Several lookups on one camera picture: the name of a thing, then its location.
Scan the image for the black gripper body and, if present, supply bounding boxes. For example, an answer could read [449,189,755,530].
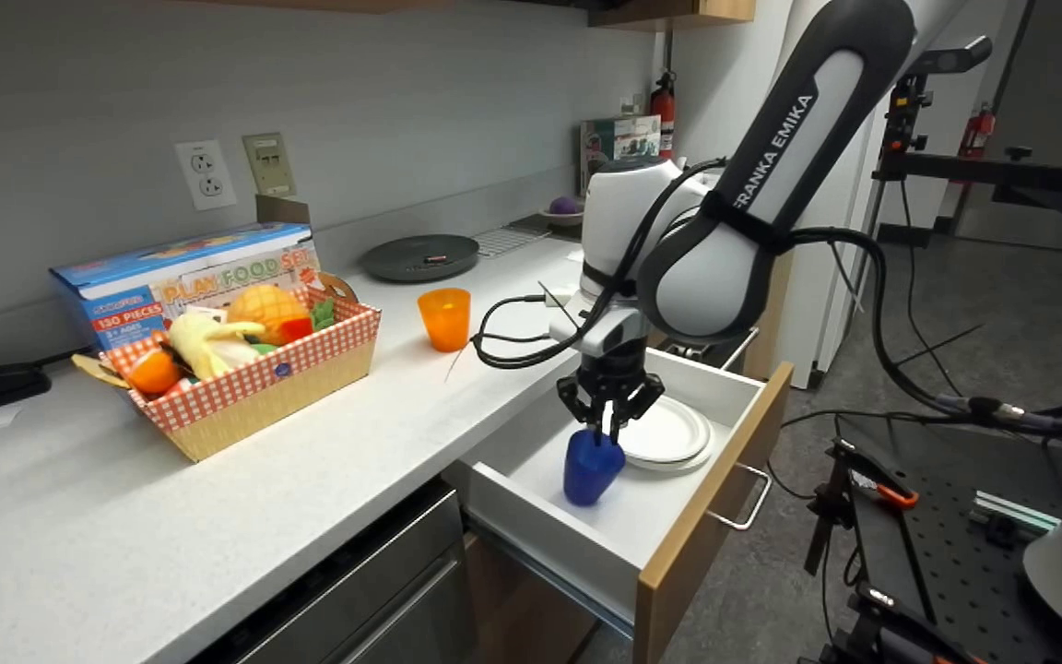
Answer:
[571,336,655,415]

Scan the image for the blue plastic cup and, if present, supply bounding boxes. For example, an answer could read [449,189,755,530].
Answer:
[561,423,630,509]

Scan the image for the wooden front drawer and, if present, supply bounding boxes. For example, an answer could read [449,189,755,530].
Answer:
[454,344,797,664]

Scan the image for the silver drawer handle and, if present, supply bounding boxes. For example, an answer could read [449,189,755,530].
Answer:
[708,460,777,535]

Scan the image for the orange plastic cup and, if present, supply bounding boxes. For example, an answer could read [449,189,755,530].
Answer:
[417,283,475,353]

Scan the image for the white paper plate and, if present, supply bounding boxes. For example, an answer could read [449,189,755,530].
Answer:
[615,396,718,475]

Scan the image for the black cooktop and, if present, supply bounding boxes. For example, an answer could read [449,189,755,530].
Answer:
[505,210,591,247]

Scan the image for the purple bowl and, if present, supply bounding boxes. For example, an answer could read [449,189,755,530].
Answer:
[537,190,594,231]

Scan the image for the white appliance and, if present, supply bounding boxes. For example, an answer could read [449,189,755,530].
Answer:
[765,122,894,390]

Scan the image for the dark grey round plate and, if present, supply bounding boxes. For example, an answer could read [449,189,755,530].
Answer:
[358,231,485,286]

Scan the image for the red fire extinguisher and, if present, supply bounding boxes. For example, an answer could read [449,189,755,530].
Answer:
[647,69,682,162]
[954,104,1002,165]

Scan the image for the black clamp orange grip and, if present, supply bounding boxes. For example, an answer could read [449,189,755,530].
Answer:
[799,435,931,583]

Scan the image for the green toy slice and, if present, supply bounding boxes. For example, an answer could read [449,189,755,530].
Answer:
[306,290,346,332]

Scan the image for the black steel dishwasher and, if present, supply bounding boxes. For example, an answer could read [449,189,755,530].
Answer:
[193,473,487,664]

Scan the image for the yellow toy pineapple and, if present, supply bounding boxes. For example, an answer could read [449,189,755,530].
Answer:
[228,280,314,348]

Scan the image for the black perforated table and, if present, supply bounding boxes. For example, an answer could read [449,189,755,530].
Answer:
[845,409,1062,664]

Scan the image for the pale yellow toy banana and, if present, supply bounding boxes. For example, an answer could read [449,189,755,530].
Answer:
[167,306,268,384]

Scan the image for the pale green strip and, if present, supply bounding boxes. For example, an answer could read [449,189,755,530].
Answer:
[971,488,1062,535]

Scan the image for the toy orange fruit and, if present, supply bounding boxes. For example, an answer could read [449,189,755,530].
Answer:
[126,348,186,399]

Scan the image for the blue toy food box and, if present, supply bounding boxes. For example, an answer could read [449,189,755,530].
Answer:
[48,221,327,353]

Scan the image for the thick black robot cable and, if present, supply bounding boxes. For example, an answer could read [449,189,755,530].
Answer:
[470,160,1062,438]

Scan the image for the wooden wall cabinet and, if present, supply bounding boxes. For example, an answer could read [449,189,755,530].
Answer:
[584,0,760,34]

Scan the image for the black camera stand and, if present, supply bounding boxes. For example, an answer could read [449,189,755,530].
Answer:
[869,34,1062,227]

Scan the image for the beige wall switch plate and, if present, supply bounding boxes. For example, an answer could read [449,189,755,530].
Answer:
[239,129,299,200]

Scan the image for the white wall outlet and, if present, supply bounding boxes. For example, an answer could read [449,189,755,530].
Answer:
[175,138,239,214]

